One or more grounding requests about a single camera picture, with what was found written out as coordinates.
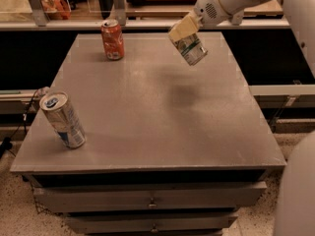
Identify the orange soda can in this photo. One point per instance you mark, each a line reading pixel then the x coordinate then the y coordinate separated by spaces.
pixel 112 39

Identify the green silver 7up can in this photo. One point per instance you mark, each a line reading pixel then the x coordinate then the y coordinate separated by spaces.
pixel 191 49

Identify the orange snack bag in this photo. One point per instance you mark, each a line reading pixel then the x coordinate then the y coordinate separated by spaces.
pixel 57 6

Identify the grey drawer cabinet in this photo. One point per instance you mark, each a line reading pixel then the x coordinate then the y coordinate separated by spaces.
pixel 150 118

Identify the metal railing frame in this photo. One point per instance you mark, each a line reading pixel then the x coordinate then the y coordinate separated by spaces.
pixel 21 15

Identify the lower grey drawer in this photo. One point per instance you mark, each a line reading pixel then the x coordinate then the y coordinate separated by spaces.
pixel 151 222

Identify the grey drawer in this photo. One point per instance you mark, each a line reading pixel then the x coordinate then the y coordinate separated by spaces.
pixel 151 222
pixel 150 197

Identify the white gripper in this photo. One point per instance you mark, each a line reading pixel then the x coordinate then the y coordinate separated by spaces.
pixel 207 9

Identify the upper grey drawer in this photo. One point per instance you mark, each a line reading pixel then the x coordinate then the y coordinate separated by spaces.
pixel 150 197

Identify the silver blue energy drink can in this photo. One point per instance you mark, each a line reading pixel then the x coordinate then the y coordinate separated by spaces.
pixel 60 113

